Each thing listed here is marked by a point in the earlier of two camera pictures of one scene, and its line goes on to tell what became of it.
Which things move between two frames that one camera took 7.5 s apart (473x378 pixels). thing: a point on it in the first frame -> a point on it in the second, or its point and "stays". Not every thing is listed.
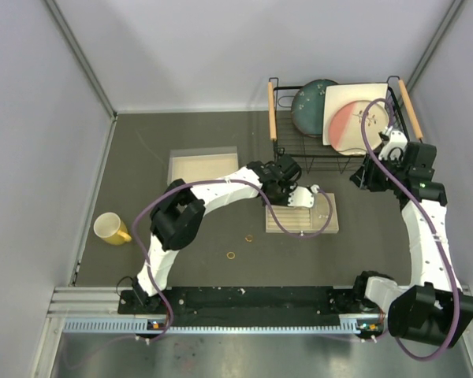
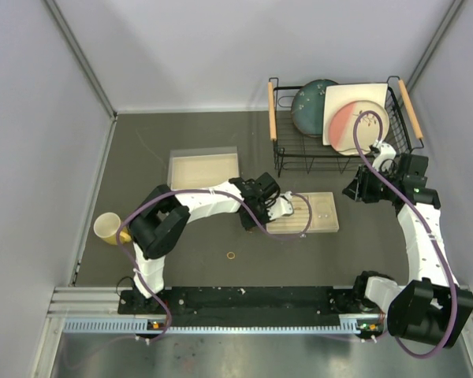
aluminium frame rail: (76, 302) stays
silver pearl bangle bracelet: (322, 209) stays
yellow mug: (113, 231) stays
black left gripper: (288, 187) -> (265, 217)
